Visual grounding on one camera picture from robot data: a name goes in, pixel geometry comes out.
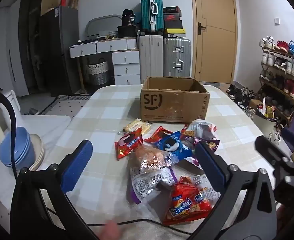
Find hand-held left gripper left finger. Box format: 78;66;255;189
9;139;100;240

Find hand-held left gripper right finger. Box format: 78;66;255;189
187;141;278;240

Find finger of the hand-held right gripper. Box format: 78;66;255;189
255;135;292;171
281;127;294;156

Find purple snack packet yellow print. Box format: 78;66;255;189
180;129;221;157

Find white snack packet red edges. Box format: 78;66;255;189
186;120;217;140

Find blue cookie packet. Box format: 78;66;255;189
154;131;193;162

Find large red snack packet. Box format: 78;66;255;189
162;176;222;227

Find red cookie packet pink cream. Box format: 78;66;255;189
114;127;144;161

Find red cookie packet chocolate cream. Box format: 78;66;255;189
144;126;174;144

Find clear bread packet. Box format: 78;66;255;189
127;145;179;174

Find purple and white snack packet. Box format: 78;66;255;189
129;166;179;204

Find white cookie packet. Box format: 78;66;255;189
122;118;154;137

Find brown cardboard box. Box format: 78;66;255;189
140;77;210;123

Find person's left hand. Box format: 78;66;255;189
104;221;122;240

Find beige plate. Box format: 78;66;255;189
29;133;44;165
28;140;45;172

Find white marble side table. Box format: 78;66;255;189
0;115;71;230

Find blue bowl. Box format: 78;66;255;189
10;161;36;172
0;127;35;167

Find checked tablecloth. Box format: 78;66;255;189
10;84;271;240

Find pile of dark shoes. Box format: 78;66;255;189
226;84;263;111

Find black and white patterned rug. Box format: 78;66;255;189
40;95;93;117

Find shoe rack with shoes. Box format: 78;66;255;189
259;36;294;121

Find white electric kettle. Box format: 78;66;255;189
0;90;21;128

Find woven grey and white basket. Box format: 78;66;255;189
87;58;109;85

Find dark grey refrigerator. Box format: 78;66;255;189
39;6;80;97

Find silver suitcase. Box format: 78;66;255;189
163;38;192;78

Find white dresser with drawers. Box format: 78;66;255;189
69;37;140;86

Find beige suitcase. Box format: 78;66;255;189
139;34;165;85

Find white wardrobe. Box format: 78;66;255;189
0;0;29;98

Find wooden door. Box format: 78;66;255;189
189;0;238;84

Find yellow and black shoe box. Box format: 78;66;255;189
165;28;187;39

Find grey arched mirror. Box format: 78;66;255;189
85;14;123;38

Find plain black shoe box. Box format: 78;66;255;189
164;20;183;29

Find black printed bag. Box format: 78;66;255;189
122;9;138;27

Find teal suitcase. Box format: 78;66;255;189
140;0;165;32

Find black cable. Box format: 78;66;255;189
0;86;195;235

